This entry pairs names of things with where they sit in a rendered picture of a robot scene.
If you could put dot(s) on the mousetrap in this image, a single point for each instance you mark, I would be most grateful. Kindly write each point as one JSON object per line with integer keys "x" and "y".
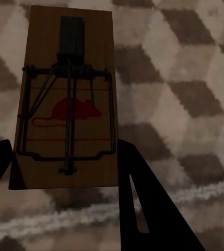
{"x": 67, "y": 126}

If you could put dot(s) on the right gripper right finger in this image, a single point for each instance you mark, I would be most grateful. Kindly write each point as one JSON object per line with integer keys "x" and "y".
{"x": 168, "y": 229}

